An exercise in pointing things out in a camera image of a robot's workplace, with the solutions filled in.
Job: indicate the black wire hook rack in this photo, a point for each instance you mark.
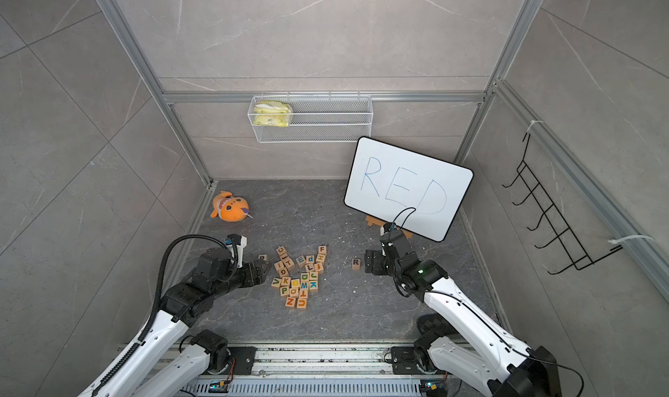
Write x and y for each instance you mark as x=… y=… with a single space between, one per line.
x=552 y=216

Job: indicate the white wire mesh basket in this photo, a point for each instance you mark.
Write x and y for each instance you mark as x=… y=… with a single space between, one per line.
x=318 y=119

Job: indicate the wooden easel stand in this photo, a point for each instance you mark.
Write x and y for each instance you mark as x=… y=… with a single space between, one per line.
x=373 y=221

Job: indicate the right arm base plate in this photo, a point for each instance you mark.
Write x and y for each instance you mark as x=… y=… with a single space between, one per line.
x=409 y=360

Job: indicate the orange plush toy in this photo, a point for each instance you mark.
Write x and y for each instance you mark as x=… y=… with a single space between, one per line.
x=229 y=208

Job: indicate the whiteboard with RED written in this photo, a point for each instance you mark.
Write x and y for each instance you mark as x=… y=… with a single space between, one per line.
x=419 y=193

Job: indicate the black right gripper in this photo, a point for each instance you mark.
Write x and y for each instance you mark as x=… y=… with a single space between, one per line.
x=374 y=258

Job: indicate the black oval pad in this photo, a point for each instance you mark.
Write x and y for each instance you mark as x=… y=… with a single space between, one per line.
x=435 y=324

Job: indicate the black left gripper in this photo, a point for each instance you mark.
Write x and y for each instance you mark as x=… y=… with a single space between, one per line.
x=252 y=280

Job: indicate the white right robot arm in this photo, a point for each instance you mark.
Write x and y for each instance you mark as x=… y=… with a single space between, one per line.
x=460 y=338

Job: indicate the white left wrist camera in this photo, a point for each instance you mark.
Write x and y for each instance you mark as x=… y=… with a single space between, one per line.
x=236 y=244

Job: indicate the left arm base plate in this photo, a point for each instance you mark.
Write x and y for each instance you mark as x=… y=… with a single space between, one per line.
x=238 y=359

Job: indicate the yellow packet in basket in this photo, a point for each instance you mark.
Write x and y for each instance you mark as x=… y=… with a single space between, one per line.
x=272 y=114

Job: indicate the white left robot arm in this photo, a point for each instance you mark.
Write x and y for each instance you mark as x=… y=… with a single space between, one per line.
x=220 y=270

